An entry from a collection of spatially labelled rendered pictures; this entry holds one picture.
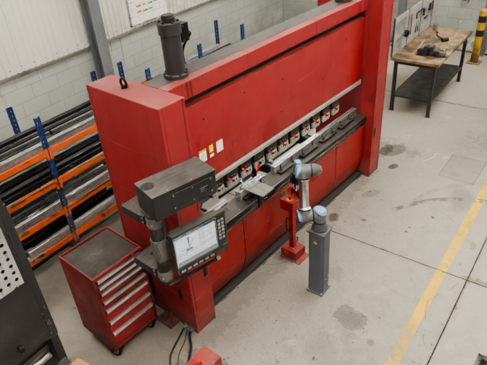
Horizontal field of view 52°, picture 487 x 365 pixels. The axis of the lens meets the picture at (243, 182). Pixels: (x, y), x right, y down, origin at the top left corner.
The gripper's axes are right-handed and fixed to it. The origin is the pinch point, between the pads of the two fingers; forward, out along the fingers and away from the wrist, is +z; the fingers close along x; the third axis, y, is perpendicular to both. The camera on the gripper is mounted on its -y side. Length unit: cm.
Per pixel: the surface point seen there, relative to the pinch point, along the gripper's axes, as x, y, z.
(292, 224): 7.8, -2.7, 38.5
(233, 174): 58, 34, -36
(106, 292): 204, 45, 6
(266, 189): 34.3, 13.1, -15.3
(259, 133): 18, 36, -61
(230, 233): 80, 19, 14
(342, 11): -125, 41, -140
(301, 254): 4, -14, 79
